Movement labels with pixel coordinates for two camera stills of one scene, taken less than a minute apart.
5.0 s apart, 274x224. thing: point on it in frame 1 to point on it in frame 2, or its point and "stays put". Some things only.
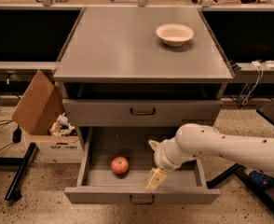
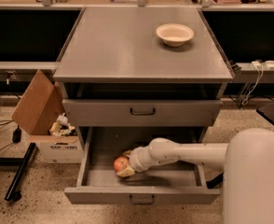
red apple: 119,164 stays put
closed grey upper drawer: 143,112 stays put
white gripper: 159,158 to 138,161
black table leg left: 14,192 stays put
